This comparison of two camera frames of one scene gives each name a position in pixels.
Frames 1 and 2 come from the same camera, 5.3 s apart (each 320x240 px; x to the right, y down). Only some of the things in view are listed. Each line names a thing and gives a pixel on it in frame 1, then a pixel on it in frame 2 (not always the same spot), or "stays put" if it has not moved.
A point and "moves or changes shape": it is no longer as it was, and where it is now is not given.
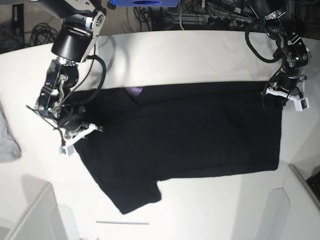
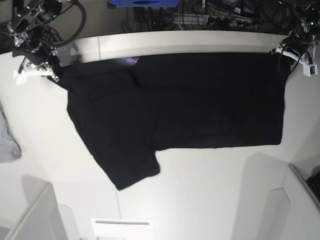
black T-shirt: (144, 134) moves or changes shape
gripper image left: (71, 119) -> (39, 58)
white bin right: (293, 212) stays put
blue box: (145, 3) stays put
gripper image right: (290, 84) -> (298, 45)
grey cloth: (10, 149) stays put
